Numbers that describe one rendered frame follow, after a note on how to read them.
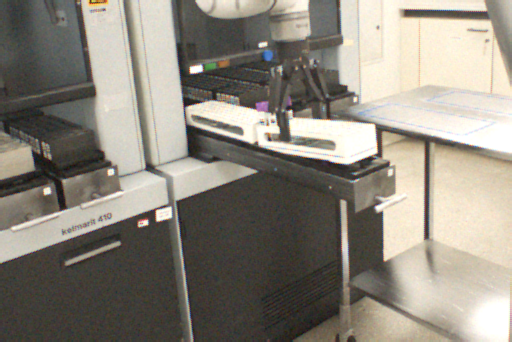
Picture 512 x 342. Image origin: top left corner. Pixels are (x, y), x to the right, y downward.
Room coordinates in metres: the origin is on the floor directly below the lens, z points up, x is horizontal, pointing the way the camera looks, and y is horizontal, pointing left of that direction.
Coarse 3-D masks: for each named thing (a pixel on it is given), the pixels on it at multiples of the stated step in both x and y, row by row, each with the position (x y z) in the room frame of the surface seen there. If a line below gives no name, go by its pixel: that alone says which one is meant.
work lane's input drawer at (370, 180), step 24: (192, 144) 1.61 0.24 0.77; (216, 144) 1.52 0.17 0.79; (240, 144) 1.45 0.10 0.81; (264, 168) 1.37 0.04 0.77; (288, 168) 1.30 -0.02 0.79; (312, 168) 1.25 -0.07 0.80; (336, 168) 1.21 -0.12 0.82; (360, 168) 1.20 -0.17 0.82; (384, 168) 1.22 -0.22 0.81; (336, 192) 1.19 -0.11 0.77; (360, 192) 1.16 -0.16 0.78; (384, 192) 1.21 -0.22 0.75
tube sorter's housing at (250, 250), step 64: (128, 0) 1.54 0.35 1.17; (320, 64) 2.07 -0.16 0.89; (192, 192) 1.49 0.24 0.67; (256, 192) 1.63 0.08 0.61; (192, 256) 1.48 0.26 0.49; (256, 256) 1.62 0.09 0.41; (320, 256) 1.79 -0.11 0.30; (192, 320) 1.47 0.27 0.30; (256, 320) 1.60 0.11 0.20; (320, 320) 1.85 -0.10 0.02
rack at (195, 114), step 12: (192, 108) 1.64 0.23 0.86; (204, 108) 1.64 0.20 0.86; (216, 108) 1.62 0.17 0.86; (228, 108) 1.61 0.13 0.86; (240, 108) 1.61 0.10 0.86; (192, 120) 1.64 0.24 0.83; (204, 120) 1.64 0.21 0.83; (216, 120) 1.64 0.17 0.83; (228, 120) 1.50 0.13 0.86; (240, 120) 1.48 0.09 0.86; (252, 120) 1.47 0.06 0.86; (264, 120) 1.46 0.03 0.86; (228, 132) 1.50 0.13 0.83; (240, 132) 1.56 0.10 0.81; (252, 132) 1.43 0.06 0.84
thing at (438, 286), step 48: (432, 96) 1.77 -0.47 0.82; (480, 96) 1.73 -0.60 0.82; (432, 144) 1.91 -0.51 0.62; (480, 144) 1.29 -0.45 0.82; (432, 192) 1.91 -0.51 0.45; (432, 240) 1.89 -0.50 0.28; (384, 288) 1.60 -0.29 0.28; (432, 288) 1.59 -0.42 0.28; (480, 288) 1.57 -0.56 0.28; (336, 336) 1.68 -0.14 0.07; (480, 336) 1.34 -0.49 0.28
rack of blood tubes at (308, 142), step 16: (272, 128) 1.37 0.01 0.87; (304, 128) 1.31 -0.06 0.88; (320, 128) 1.30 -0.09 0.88; (336, 128) 1.27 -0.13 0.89; (352, 128) 1.25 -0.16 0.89; (368, 128) 1.24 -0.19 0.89; (272, 144) 1.37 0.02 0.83; (288, 144) 1.33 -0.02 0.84; (304, 144) 1.37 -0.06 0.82; (320, 144) 1.37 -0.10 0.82; (336, 144) 1.21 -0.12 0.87; (352, 144) 1.20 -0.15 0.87; (368, 144) 1.23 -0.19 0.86; (336, 160) 1.21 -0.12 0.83; (352, 160) 1.20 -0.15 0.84
